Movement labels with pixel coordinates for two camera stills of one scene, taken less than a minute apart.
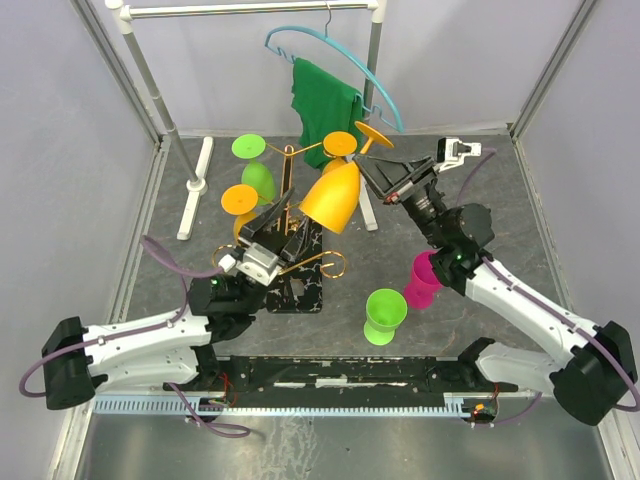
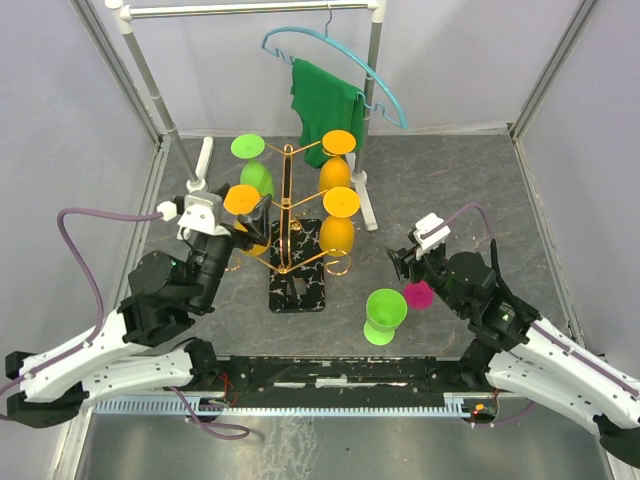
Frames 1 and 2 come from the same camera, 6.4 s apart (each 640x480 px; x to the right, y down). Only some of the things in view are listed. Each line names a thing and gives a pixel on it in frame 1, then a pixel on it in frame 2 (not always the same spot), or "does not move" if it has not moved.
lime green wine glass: (255, 174) does not move
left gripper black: (252, 233) to (258, 221)
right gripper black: (391, 177) to (402, 260)
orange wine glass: (331, 197) to (337, 230)
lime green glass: (385, 310) does not move
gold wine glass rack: (298, 286) does not move
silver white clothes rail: (197, 183) does not move
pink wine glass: (419, 294) does not move
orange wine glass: (240, 200) does not move
